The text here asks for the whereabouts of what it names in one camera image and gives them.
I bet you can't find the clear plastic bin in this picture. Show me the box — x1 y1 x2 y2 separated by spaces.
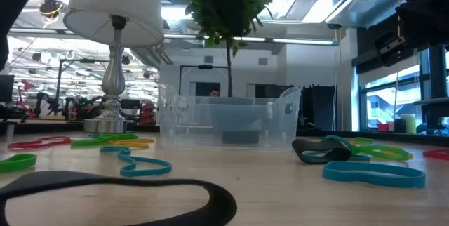
157 84 302 149

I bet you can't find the red rubber band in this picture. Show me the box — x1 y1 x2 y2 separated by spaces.
7 135 73 151
422 148 449 161

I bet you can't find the black stand frame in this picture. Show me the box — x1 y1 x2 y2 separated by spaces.
55 58 110 111

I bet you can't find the green potted plant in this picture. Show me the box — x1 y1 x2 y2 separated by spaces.
185 0 281 145

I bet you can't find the white shade silver table lamp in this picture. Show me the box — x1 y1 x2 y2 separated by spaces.
62 0 166 134

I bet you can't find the wide black rubber band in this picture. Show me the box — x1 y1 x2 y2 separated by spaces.
291 138 353 165
0 170 239 226

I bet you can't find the red background object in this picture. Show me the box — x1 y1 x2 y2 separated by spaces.
140 102 157 126

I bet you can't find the black computer monitor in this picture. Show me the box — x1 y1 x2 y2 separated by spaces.
0 74 15 103

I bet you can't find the long ceiling light bar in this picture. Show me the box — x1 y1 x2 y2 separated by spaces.
163 33 340 47

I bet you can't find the black cabinet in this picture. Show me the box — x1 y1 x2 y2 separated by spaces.
302 84 337 132

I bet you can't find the light green cup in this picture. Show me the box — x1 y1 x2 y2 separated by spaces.
401 113 417 135

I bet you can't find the green rubber band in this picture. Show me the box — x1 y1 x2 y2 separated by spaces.
350 143 410 161
71 133 138 149
0 153 38 173

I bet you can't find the blue rubber band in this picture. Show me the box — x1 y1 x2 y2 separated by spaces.
321 161 427 189

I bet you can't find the black side desk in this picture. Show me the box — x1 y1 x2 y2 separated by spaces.
413 96 449 131

